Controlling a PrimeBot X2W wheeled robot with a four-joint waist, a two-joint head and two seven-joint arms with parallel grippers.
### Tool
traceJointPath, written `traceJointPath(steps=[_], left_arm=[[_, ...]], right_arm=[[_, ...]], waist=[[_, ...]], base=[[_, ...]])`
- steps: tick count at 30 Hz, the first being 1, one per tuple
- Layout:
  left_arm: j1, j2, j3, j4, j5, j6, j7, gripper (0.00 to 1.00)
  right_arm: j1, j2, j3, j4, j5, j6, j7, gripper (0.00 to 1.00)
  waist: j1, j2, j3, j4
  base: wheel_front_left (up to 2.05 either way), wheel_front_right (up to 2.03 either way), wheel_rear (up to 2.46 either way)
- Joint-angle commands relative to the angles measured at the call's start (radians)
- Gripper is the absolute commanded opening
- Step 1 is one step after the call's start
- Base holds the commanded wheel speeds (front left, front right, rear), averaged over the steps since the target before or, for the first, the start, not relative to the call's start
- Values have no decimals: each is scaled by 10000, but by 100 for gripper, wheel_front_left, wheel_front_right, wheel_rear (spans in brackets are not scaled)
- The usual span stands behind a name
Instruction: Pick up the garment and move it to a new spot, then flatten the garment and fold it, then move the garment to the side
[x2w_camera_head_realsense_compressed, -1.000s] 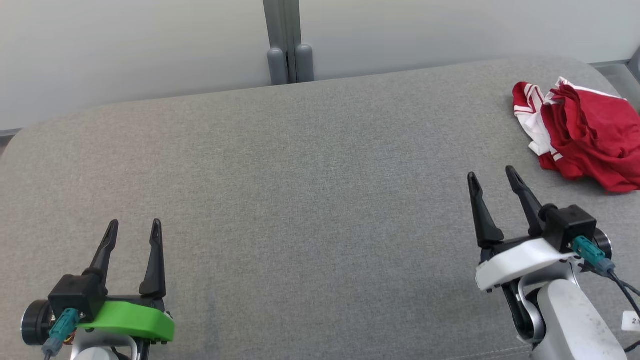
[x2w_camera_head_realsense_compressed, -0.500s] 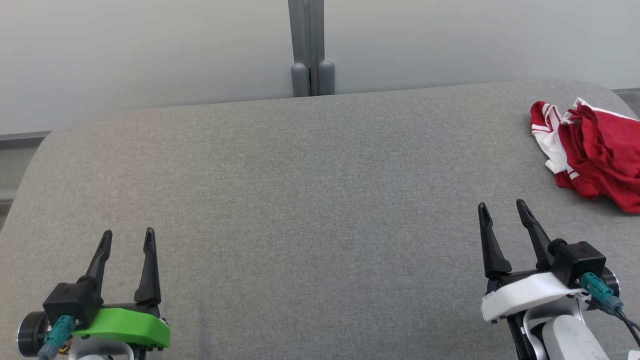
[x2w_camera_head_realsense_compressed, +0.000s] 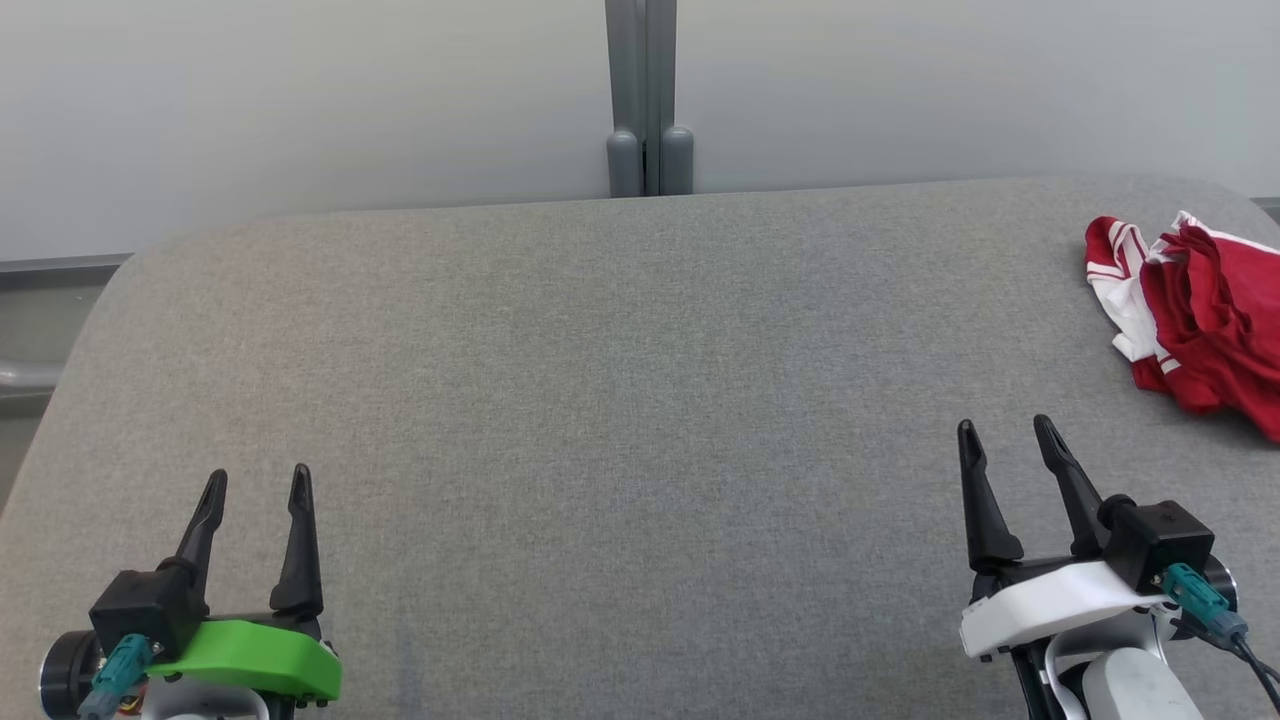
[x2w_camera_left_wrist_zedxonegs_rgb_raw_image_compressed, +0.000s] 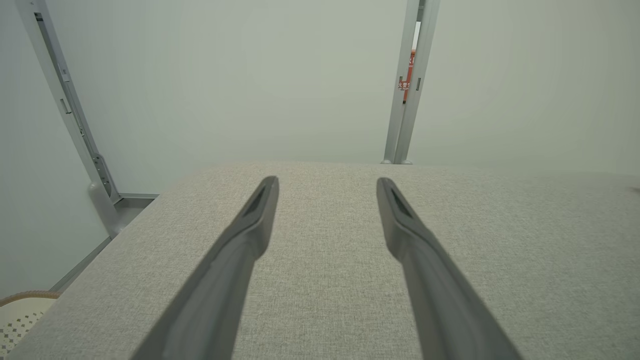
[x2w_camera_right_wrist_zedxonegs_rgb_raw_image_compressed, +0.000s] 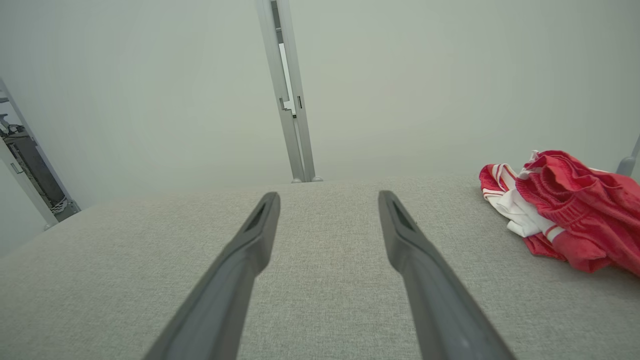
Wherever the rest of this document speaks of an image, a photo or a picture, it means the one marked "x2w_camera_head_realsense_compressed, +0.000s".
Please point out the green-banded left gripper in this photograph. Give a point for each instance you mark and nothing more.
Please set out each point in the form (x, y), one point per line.
(260, 655)

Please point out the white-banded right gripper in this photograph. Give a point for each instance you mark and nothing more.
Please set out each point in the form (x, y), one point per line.
(1050, 605)

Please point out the red shorts with white stripe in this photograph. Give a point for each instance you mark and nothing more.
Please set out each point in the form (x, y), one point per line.
(1230, 320)

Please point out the grey metal tube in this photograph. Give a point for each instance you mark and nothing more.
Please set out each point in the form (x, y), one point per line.
(30, 375)

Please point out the grey fabric sofa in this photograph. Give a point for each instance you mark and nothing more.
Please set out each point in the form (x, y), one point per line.
(600, 400)

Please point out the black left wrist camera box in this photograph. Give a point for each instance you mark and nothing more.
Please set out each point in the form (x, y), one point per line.
(140, 610)

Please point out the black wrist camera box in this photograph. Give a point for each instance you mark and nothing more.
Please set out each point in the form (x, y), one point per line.
(140, 610)
(1160, 540)

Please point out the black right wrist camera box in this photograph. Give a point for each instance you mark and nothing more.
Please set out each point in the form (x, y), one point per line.
(1160, 540)

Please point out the grey partition post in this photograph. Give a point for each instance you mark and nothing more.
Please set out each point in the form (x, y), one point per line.
(650, 100)

